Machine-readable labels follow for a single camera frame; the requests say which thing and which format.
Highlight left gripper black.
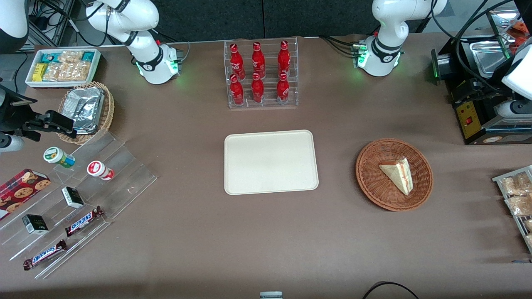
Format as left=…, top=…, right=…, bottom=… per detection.
left=451, top=71, right=512, bottom=105

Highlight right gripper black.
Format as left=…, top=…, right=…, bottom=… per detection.
left=0, top=84, right=78, bottom=142

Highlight triangular sandwich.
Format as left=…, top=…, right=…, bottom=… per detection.
left=378, top=157, right=414, bottom=196

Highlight white snack tray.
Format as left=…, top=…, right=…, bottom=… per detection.
left=25, top=48, right=102, bottom=89

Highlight light wicker basket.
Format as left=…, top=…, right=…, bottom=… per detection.
left=57, top=81, right=115, bottom=145

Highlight brown wicker basket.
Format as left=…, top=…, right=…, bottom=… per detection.
left=355, top=138, right=433, bottom=212

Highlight grey metal tray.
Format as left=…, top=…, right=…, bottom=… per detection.
left=492, top=165, right=532, bottom=255

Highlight cream plastic tray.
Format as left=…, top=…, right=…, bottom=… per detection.
left=224, top=130, right=319, bottom=196

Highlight green lid yoghurt cup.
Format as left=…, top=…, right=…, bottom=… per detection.
left=43, top=147, right=76, bottom=168

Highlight black appliance yellow panel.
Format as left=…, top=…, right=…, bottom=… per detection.
left=431, top=33, right=532, bottom=146

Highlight stainless steel pan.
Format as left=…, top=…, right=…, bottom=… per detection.
left=469, top=38, right=512, bottom=79

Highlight silver foil package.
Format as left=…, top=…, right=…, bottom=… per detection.
left=66, top=87, right=105, bottom=135

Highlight clear bag of crackers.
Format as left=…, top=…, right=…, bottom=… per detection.
left=66, top=61, right=93, bottom=82
left=58, top=50, right=84, bottom=64
left=43, top=62, right=70, bottom=82

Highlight red lid yoghurt cup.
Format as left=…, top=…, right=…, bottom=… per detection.
left=87, top=160, right=115, bottom=181

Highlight red cookie box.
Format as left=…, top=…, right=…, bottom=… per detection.
left=0, top=168, right=51, bottom=221

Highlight small black box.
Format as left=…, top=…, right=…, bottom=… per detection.
left=62, top=186, right=85, bottom=209
left=22, top=214, right=49, bottom=235

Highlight orange snack packet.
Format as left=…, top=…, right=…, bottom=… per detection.
left=509, top=21, right=532, bottom=47

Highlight clear acrylic stepped stand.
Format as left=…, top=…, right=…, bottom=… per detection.
left=0, top=179, right=112, bottom=280
left=42, top=131, right=158, bottom=221

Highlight Snickers chocolate bar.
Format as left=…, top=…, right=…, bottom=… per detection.
left=23, top=240, right=68, bottom=271
left=64, top=206, right=104, bottom=237

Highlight red cola bottle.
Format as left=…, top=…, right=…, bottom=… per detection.
left=276, top=72, right=290, bottom=105
left=229, top=43, right=246, bottom=80
left=251, top=72, right=265, bottom=104
left=229, top=74, right=245, bottom=106
left=251, top=42, right=266, bottom=78
left=277, top=40, right=291, bottom=78

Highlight clear acrylic bottle rack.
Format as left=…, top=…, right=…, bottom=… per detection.
left=224, top=37, right=299, bottom=109

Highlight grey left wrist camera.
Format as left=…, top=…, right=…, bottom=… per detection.
left=496, top=100, right=532, bottom=120

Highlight aluminium frame profile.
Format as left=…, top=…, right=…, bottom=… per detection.
left=25, top=0, right=78, bottom=50

